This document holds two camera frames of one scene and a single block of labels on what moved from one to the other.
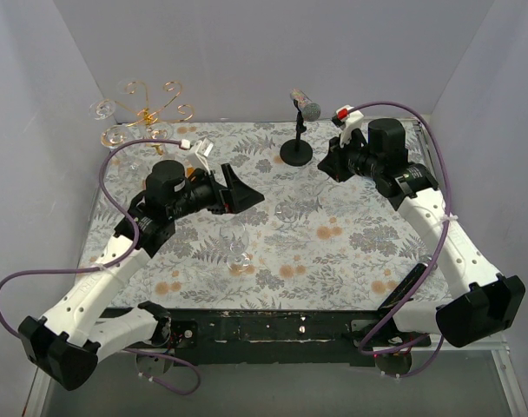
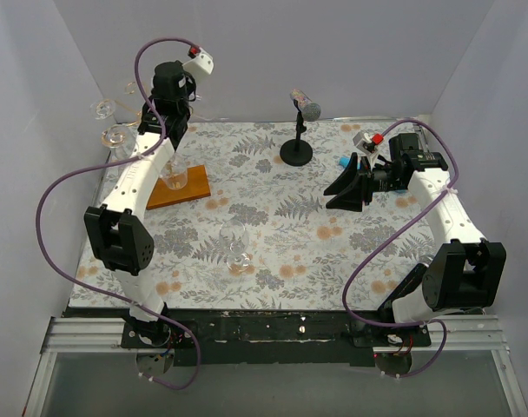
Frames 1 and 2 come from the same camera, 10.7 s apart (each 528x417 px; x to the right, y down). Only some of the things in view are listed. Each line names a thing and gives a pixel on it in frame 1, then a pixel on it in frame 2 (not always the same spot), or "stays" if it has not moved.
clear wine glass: x=122 y=160 stays
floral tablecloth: x=310 y=243 stays
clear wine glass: x=234 y=234 stays
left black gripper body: x=223 y=195 -> x=161 y=123
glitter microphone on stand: x=311 y=111 stays
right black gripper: x=338 y=158 -> x=364 y=184
